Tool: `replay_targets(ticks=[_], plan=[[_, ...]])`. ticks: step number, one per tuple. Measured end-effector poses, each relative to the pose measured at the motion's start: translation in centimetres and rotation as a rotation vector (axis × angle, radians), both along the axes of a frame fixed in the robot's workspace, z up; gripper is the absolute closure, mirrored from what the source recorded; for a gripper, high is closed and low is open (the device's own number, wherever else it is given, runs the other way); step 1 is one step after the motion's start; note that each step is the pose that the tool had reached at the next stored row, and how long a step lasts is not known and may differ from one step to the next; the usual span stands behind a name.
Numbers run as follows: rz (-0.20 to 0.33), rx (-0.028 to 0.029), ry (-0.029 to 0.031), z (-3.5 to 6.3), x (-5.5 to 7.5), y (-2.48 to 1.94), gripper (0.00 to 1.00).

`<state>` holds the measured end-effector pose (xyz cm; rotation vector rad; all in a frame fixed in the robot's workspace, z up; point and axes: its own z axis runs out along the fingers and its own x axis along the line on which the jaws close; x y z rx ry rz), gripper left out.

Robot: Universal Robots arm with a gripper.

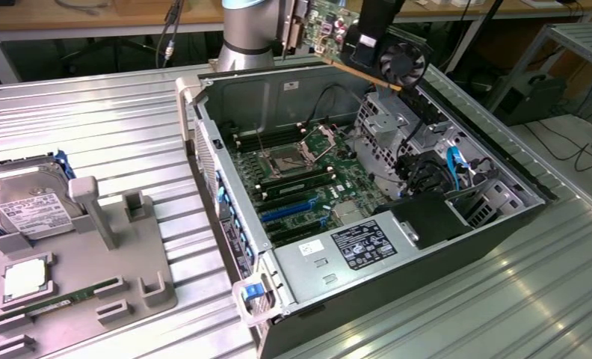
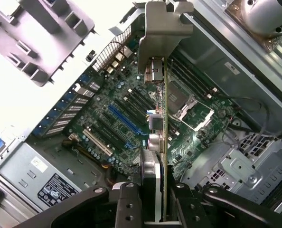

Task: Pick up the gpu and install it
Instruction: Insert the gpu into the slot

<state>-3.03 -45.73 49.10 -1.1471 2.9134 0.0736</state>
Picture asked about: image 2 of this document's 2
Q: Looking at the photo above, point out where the grey metal PC case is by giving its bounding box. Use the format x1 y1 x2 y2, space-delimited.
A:
0 0 282 228

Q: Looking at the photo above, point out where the white sticker on case wall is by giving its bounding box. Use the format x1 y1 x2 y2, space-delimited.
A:
224 61 241 75

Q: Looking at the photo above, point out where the CPU socket with metal frame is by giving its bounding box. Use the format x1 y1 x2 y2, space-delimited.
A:
166 80 215 132

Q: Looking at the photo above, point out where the power supply wire bundle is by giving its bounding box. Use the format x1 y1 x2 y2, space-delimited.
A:
62 139 113 173

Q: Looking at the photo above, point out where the blue expansion slot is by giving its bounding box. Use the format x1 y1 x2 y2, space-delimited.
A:
108 104 142 135

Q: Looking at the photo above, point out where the black expansion slot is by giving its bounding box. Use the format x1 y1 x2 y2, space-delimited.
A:
131 89 157 112
114 98 148 125
100 113 135 143

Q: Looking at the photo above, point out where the green motherboard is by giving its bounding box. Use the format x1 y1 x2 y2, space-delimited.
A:
67 35 238 182

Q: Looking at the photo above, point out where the white expansion slot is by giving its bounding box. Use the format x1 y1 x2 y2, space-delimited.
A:
82 128 113 157

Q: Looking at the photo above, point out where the grey power supply with label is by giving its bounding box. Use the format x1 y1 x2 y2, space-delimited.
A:
0 142 113 212

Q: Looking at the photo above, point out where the metal disk bay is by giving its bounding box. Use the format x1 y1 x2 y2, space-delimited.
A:
181 132 282 214

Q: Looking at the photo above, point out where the grey wire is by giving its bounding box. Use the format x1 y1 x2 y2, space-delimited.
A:
218 95 271 145

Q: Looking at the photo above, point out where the black RAM slot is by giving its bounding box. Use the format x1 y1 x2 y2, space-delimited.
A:
169 60 213 98
175 51 219 93

